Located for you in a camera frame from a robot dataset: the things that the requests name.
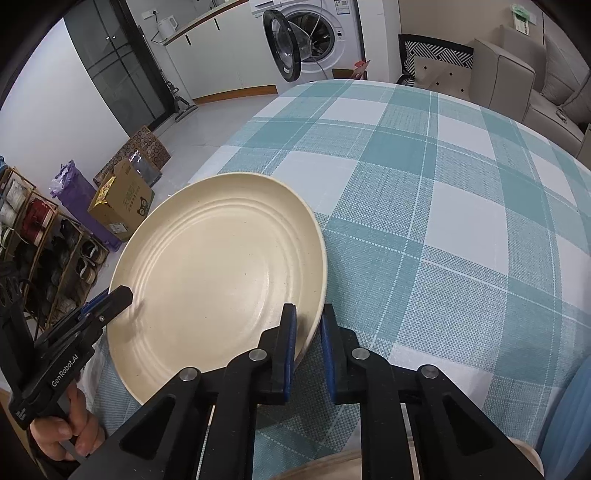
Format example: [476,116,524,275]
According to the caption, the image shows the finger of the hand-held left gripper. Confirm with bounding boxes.
[78,295,110,321]
[34,285,134,352]

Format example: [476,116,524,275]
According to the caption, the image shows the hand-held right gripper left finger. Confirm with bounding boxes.
[67,303,298,480]

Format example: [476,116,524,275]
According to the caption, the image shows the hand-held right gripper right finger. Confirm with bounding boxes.
[320,303,546,480]

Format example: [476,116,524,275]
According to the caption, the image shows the cream round plate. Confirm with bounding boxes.
[107,172,329,407]

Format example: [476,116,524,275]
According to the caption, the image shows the person's left hand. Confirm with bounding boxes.
[28,387,108,461]

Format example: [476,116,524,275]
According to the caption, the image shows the wooden shoe rack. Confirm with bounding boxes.
[0,157,109,333]

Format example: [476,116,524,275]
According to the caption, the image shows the brown cardboard box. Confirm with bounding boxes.
[88,159,155,243]

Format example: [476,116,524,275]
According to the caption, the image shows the purple plastic bag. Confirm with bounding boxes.
[50,159,123,252]

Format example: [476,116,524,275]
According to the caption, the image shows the brown patterned bag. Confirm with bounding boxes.
[95,126,171,188]

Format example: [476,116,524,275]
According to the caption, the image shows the teal checked tablecloth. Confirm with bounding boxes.
[81,79,591,480]

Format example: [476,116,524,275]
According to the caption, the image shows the stick vacuum cleaner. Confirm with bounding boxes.
[164,80,199,123]

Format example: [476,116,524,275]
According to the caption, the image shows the dark glass door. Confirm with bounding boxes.
[62,0,167,130]

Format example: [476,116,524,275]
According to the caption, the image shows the white kitchen counter cabinet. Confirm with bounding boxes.
[164,0,279,104]

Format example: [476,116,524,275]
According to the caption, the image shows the patterned black white cushion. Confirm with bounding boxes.
[398,34,475,90]

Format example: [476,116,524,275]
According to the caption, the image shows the white washing machine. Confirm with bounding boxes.
[249,0,365,84]

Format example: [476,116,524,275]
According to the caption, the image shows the grey sofa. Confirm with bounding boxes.
[468,23,591,158]

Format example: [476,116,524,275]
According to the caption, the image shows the grey pillow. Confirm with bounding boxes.
[556,85,591,126]
[540,34,591,104]

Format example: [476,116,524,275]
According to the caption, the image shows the wall panel with green pack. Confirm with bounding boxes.
[510,2,539,35]

